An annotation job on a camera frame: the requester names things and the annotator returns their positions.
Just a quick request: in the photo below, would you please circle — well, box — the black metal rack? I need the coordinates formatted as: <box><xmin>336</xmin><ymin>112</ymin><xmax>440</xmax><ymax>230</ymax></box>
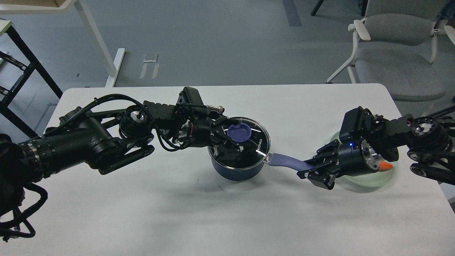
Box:
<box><xmin>0</xmin><ymin>20</ymin><xmax>63</xmax><ymax>138</ymax></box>

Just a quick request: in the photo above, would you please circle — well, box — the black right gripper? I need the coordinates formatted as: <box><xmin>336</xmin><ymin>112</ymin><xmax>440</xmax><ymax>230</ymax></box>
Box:
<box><xmin>297</xmin><ymin>139</ymin><xmax>381</xmax><ymax>190</ymax></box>

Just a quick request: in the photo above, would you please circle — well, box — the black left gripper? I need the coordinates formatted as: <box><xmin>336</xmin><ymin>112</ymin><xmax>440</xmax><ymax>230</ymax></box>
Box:
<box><xmin>187</xmin><ymin>114</ymin><xmax>244</xmax><ymax>166</ymax></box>

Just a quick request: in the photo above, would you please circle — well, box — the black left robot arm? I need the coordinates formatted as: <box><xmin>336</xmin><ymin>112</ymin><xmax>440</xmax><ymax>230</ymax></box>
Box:
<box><xmin>0</xmin><ymin>86</ymin><xmax>249</xmax><ymax>242</ymax></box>

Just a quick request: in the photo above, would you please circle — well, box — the toy orange carrot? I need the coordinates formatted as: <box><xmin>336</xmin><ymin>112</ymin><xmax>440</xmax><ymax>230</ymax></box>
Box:
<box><xmin>378</xmin><ymin>161</ymin><xmax>394</xmax><ymax>172</ymax></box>

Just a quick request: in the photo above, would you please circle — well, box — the blue saucepan with handle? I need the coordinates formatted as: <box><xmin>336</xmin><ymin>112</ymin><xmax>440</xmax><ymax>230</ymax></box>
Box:
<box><xmin>208</xmin><ymin>117</ymin><xmax>317</xmax><ymax>182</ymax></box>

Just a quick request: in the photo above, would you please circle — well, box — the clear glass plate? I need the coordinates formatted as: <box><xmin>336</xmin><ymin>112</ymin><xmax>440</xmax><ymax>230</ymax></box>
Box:
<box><xmin>336</xmin><ymin>154</ymin><xmax>398</xmax><ymax>191</ymax></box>

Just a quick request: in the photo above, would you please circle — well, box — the white desk frame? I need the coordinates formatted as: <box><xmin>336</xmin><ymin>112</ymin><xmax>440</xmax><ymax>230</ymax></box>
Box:
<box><xmin>0</xmin><ymin>0</ymin><xmax>126</xmax><ymax>88</ymax></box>

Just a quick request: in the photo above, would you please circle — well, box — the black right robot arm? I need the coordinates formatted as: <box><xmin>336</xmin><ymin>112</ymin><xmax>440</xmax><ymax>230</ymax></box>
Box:
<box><xmin>297</xmin><ymin>107</ymin><xmax>454</xmax><ymax>190</ymax></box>

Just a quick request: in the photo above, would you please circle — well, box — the glass lid with blue knob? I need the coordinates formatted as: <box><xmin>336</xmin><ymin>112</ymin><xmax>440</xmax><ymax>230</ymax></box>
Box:
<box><xmin>208</xmin><ymin>117</ymin><xmax>271</xmax><ymax>171</ymax></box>

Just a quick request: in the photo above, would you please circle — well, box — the grey office chair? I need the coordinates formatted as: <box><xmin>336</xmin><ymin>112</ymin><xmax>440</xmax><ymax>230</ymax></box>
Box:
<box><xmin>326</xmin><ymin>0</ymin><xmax>446</xmax><ymax>102</ymax></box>

